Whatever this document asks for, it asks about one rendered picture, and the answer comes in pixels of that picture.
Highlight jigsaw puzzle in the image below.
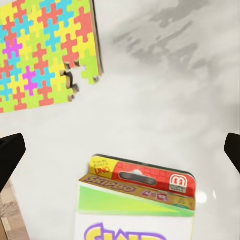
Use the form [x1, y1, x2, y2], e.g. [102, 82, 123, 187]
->
[0, 0, 102, 114]

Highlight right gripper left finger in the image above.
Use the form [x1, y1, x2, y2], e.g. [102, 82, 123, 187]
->
[0, 133, 26, 193]

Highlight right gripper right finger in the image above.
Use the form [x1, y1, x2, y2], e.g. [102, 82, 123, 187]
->
[224, 133, 240, 172]

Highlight board game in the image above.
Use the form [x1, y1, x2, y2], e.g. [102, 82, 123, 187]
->
[74, 156, 197, 240]

